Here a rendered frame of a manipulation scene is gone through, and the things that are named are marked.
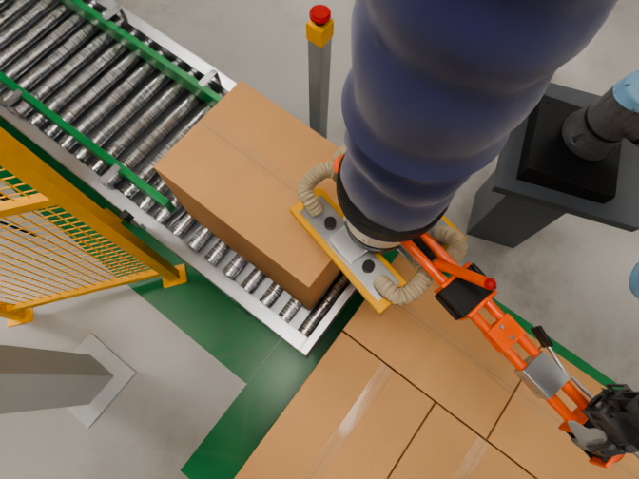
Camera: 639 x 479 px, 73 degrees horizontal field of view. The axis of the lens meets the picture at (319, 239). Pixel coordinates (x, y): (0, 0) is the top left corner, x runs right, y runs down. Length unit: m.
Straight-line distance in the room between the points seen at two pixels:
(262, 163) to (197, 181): 0.20
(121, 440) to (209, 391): 0.43
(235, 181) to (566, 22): 1.04
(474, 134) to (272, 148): 0.92
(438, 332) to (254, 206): 0.81
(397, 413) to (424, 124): 1.24
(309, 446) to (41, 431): 1.32
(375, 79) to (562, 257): 2.13
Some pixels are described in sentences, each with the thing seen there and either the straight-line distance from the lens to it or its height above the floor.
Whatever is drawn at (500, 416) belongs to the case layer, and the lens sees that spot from 1.69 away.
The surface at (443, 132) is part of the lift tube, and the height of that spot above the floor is 1.71.
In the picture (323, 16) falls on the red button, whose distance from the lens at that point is 1.53.
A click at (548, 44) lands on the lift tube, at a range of 0.42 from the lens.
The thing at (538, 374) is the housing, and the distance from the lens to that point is 0.97.
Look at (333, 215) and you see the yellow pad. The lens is 1.06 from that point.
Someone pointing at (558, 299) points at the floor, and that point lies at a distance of 2.46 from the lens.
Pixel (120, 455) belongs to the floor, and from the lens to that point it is 2.30.
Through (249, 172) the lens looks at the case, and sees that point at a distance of 1.32.
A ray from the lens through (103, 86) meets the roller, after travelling 2.18.
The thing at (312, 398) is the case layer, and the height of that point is 0.54.
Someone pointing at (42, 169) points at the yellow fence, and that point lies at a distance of 1.28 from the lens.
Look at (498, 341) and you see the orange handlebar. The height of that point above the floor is 1.24.
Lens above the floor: 2.11
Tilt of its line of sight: 72 degrees down
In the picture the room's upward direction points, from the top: 2 degrees clockwise
